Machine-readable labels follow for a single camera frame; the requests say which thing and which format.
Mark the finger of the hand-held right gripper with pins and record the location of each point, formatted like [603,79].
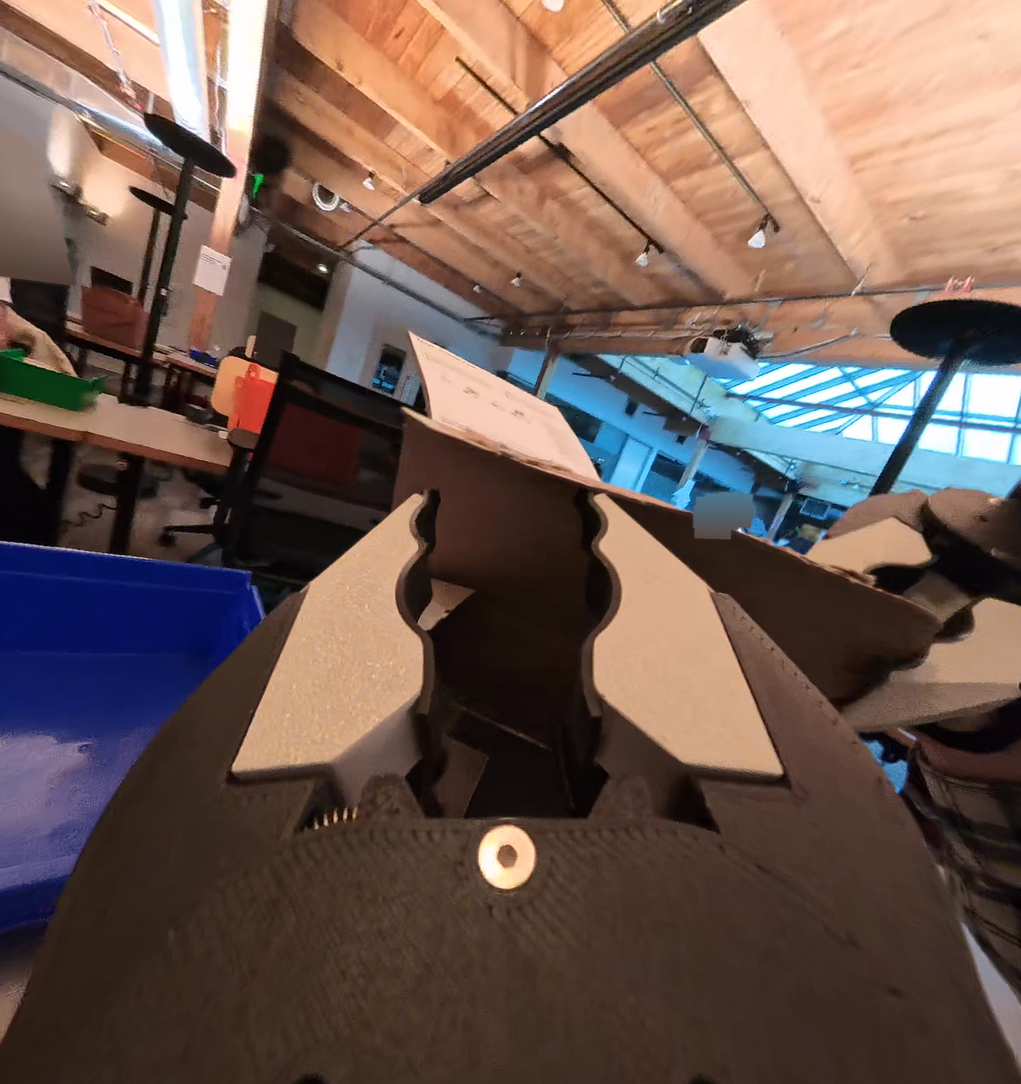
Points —
[875,550]
[968,660]

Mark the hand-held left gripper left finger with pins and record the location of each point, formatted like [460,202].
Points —
[341,660]

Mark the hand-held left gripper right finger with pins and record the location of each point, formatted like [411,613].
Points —
[680,669]

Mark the dark toy truck box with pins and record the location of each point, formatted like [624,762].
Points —
[510,542]

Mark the background desk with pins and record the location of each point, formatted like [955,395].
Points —
[138,436]

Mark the black office chair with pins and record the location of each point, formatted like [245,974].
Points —
[222,474]

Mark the white ceiling projector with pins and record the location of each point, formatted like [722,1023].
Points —
[722,351]

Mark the blue storage bin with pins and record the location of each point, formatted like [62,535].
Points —
[70,677]

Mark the orange and black chair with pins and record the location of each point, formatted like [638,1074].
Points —
[252,398]

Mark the printed instruction sheet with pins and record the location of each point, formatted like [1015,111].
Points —
[502,406]

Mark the green storage bin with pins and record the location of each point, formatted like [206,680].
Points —
[45,385]

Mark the brown box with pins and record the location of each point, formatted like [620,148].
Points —
[117,318]

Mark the white paper notice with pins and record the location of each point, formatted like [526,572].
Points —
[214,269]

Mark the black ceiling rail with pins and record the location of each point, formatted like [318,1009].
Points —
[561,102]

